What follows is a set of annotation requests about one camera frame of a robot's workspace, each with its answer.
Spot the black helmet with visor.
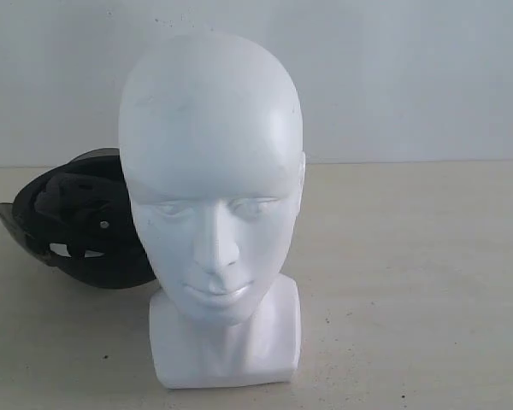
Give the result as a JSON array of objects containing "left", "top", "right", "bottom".
[{"left": 0, "top": 147, "right": 156, "bottom": 290}]

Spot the white mannequin head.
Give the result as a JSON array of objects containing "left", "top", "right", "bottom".
[{"left": 119, "top": 32, "right": 306, "bottom": 389}]

